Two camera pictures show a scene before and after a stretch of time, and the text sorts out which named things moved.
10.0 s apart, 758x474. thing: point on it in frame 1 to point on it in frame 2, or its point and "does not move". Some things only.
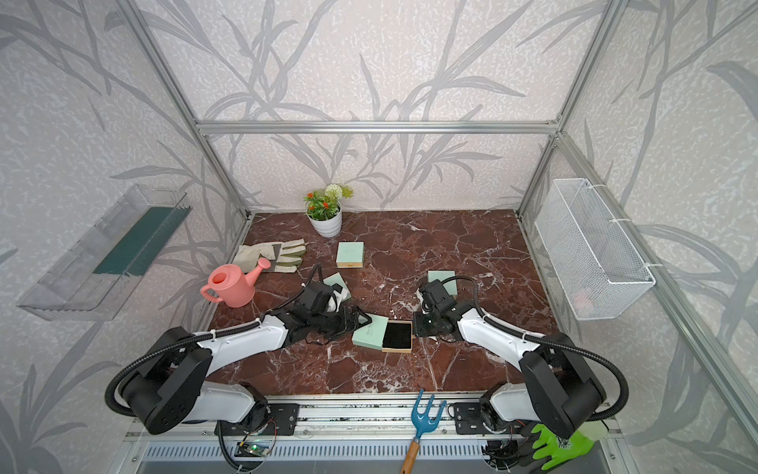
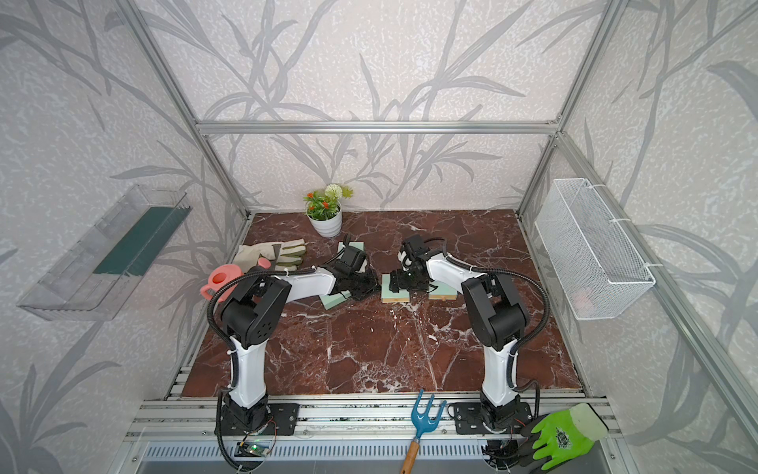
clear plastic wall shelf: [98, 279] does not move
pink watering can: [228, 283] does not move
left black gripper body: [332, 325] to [363, 287]
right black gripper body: [424, 325] to [405, 280]
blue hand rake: [421, 424] does not move
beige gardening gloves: [284, 257] does not move
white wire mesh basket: [597, 269] does not move
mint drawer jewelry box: [385, 335] to [388, 296]
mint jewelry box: [341, 290] does not move
